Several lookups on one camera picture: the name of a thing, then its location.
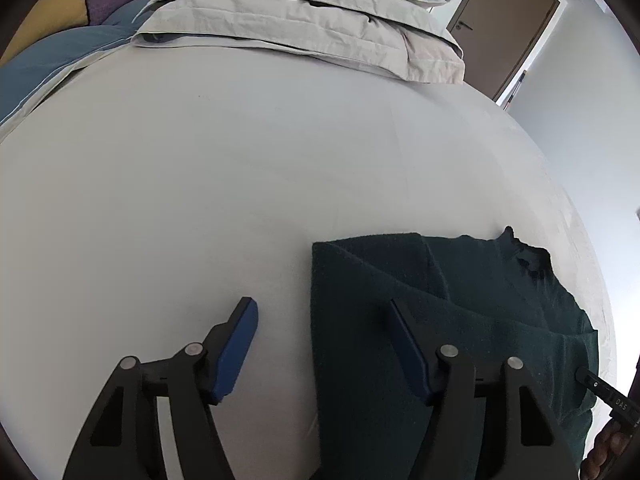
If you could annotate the white bed sheet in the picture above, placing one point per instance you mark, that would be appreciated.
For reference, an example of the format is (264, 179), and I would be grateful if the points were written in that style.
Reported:
(157, 187)

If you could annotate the dark green knit sweater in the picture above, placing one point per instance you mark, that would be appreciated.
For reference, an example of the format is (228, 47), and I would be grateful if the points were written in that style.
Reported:
(382, 305)

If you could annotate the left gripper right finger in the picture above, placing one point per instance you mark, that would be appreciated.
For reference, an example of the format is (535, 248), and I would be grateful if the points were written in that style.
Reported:
(488, 419)

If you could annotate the yellow patterned cushion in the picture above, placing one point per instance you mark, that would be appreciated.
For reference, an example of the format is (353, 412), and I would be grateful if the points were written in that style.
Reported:
(46, 18)

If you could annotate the blue pillow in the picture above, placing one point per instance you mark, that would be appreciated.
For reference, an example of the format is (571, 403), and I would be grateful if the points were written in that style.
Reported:
(40, 68)

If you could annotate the brown wooden door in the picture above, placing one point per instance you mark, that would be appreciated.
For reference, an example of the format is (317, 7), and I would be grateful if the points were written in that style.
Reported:
(496, 37)

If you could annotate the right hand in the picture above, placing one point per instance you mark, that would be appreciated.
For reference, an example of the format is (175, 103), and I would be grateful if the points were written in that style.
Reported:
(611, 441)

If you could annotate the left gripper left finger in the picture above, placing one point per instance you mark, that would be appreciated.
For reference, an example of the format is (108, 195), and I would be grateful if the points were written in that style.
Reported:
(123, 436)

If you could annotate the grey folded duvet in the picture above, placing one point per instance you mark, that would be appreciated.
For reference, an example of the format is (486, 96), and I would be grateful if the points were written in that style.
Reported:
(392, 38)

